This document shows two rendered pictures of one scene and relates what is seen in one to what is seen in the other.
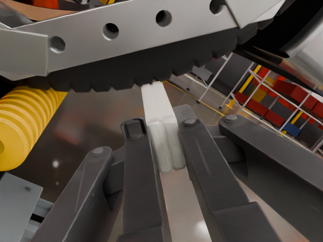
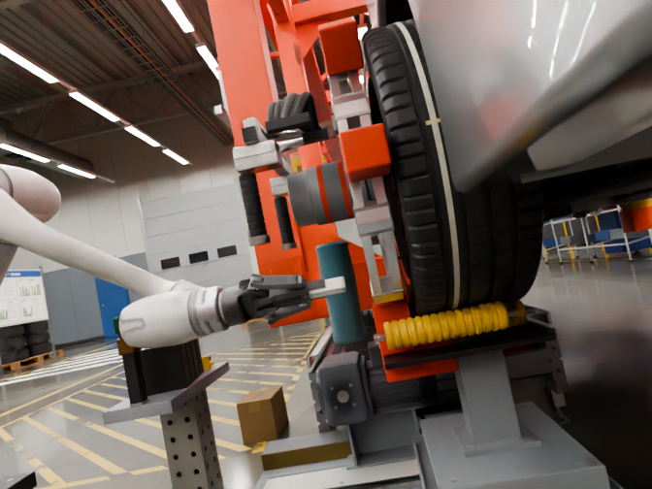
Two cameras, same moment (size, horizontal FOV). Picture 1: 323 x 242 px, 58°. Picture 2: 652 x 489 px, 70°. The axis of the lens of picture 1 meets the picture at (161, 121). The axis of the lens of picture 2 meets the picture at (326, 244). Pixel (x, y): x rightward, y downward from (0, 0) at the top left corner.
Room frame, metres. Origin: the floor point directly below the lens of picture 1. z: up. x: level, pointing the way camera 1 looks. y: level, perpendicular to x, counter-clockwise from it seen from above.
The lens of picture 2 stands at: (0.53, -0.82, 0.67)
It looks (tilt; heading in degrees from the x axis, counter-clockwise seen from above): 3 degrees up; 113
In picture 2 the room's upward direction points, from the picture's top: 11 degrees counter-clockwise
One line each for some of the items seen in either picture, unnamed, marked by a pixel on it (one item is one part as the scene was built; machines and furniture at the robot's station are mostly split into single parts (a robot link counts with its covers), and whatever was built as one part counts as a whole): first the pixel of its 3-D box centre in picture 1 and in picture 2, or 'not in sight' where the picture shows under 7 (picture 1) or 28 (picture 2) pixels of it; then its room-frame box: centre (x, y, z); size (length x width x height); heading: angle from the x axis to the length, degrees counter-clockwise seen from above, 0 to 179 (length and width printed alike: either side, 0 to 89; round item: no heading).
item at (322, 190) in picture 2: not in sight; (335, 192); (0.15, 0.21, 0.85); 0.21 x 0.14 x 0.14; 18
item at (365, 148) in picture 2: not in sight; (364, 154); (0.32, -0.06, 0.85); 0.09 x 0.08 x 0.07; 108
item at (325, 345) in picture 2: not in sight; (343, 333); (-0.59, 1.83, 0.28); 2.47 x 0.09 x 0.22; 108
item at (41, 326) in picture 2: not in sight; (19, 340); (-9.49, 5.66, 0.55); 1.40 x 0.80 x 1.09; 107
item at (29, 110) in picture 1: (33, 102); (444, 325); (0.35, 0.15, 0.51); 0.29 x 0.06 x 0.06; 18
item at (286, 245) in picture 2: not in sight; (284, 221); (-0.06, 0.33, 0.83); 0.04 x 0.04 x 0.16
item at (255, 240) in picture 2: not in sight; (253, 207); (0.04, 0.00, 0.83); 0.04 x 0.04 x 0.16
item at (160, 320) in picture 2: not in sight; (163, 319); (-0.16, -0.09, 0.64); 0.16 x 0.13 x 0.11; 18
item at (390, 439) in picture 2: not in sight; (394, 400); (0.09, 0.52, 0.26); 0.42 x 0.18 x 0.35; 18
